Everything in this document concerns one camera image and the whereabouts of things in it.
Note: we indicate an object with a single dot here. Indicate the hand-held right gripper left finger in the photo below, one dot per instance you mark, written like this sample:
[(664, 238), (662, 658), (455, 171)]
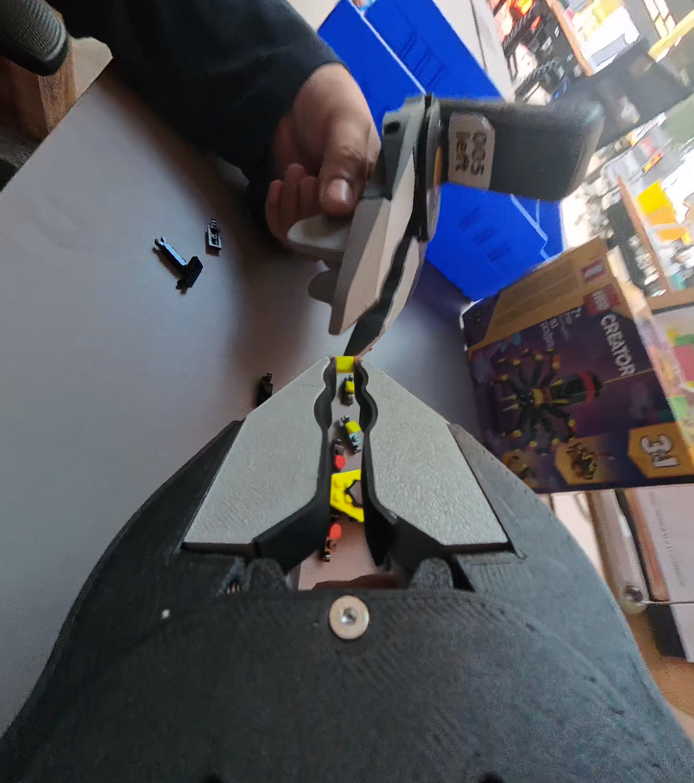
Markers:
[(267, 471)]

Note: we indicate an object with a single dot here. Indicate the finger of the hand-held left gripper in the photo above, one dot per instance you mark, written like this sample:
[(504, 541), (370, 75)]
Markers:
[(371, 257), (408, 275)]

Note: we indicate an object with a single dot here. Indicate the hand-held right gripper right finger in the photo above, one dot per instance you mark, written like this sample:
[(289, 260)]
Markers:
[(432, 483)]

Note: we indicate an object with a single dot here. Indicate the small yellow lego piece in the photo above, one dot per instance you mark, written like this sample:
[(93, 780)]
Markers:
[(345, 364)]

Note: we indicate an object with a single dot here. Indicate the person's left forearm dark sleeve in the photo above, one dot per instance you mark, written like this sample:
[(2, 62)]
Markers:
[(200, 61)]

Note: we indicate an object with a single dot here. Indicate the small red lego piece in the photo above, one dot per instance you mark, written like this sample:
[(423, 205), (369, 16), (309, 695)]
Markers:
[(334, 532), (338, 460)]

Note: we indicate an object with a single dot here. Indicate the yellow lego plate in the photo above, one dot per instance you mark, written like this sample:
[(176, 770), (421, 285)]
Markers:
[(347, 497)]

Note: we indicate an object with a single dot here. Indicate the yellow and black lego piece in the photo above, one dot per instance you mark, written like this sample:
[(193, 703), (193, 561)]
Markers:
[(348, 386), (351, 431)]

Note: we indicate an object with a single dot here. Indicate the black clip lego piece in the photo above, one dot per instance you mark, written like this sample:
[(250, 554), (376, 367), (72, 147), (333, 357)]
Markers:
[(214, 236)]

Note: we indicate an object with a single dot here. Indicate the purple lego set box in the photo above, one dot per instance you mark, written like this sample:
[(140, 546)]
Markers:
[(567, 391)]

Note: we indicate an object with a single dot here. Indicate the black long lego piece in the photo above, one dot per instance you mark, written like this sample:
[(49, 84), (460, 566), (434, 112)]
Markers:
[(178, 260)]

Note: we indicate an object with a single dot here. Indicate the person's left hand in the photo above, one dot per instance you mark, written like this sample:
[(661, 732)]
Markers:
[(328, 140)]

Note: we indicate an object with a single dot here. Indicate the blue plastic storage bin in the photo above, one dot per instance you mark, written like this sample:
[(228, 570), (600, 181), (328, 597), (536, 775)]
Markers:
[(408, 55), (493, 238)]

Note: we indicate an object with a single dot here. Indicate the wooden block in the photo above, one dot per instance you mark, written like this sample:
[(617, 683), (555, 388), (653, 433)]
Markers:
[(28, 101)]

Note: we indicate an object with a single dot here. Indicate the black mesh chair armrest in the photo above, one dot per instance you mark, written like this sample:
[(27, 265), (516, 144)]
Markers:
[(10, 30)]

